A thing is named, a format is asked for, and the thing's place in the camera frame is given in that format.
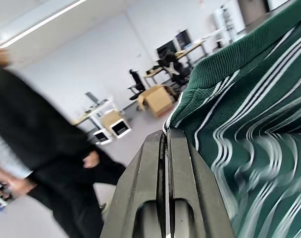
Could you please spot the green white-striped T-shirt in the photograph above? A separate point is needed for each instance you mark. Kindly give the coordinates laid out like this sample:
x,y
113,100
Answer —
x,y
252,119

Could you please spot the brown cardboard box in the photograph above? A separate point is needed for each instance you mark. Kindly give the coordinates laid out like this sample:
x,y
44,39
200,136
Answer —
x,y
158,99

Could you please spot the black computer monitor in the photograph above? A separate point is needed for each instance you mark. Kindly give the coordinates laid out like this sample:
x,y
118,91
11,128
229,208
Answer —
x,y
166,49

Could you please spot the person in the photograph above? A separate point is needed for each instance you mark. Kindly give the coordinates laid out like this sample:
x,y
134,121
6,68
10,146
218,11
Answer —
x,y
39,138

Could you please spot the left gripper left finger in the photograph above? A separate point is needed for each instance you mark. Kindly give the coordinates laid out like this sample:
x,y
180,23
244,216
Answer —
x,y
138,183

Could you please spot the white box with dark panel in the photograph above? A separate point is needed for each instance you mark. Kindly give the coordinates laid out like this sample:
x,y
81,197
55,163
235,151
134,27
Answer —
x,y
120,127
103,136

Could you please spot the black office chair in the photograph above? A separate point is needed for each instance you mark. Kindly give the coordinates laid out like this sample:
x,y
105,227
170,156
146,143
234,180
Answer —
x,y
175,67
136,83

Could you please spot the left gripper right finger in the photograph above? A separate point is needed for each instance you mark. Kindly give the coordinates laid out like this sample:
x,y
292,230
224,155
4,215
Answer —
x,y
190,178

